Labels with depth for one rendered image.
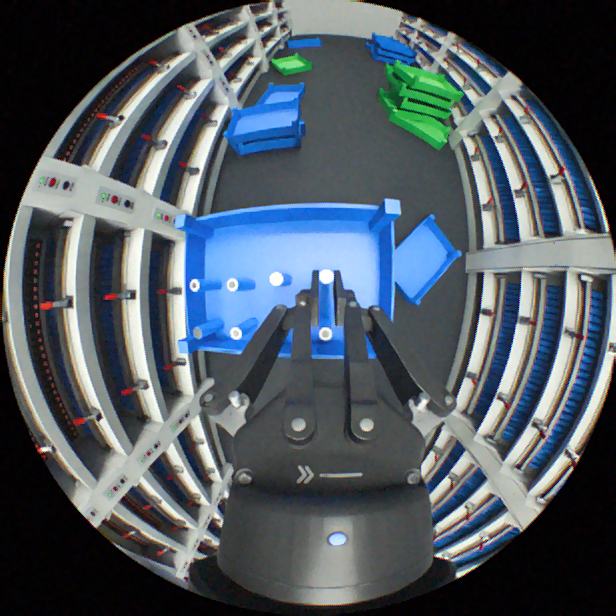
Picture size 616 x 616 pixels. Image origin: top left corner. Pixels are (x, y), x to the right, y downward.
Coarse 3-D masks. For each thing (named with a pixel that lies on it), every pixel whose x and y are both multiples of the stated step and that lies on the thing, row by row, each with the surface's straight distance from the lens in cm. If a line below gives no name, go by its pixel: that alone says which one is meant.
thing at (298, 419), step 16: (304, 304) 14; (304, 320) 13; (304, 336) 11; (304, 352) 10; (288, 368) 9; (304, 368) 9; (288, 384) 8; (304, 384) 8; (288, 400) 8; (304, 400) 8; (288, 416) 7; (304, 416) 7; (288, 432) 7; (304, 432) 7
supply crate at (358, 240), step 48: (192, 240) 32; (240, 240) 31; (288, 240) 28; (336, 240) 28; (384, 240) 27; (288, 288) 28; (384, 288) 26; (192, 336) 30; (288, 336) 29; (336, 336) 28
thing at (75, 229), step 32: (64, 224) 53; (32, 256) 65; (64, 256) 54; (32, 288) 64; (64, 288) 53; (32, 320) 65; (64, 320) 54; (64, 352) 57; (64, 384) 68; (96, 384) 55; (64, 416) 74; (96, 416) 60; (96, 448) 75; (128, 448) 68
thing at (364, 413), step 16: (352, 304) 15; (352, 320) 13; (352, 336) 12; (352, 352) 11; (352, 368) 9; (368, 368) 9; (352, 384) 9; (368, 384) 9; (352, 400) 8; (368, 400) 8; (352, 416) 7; (368, 416) 8; (352, 432) 7; (368, 432) 7
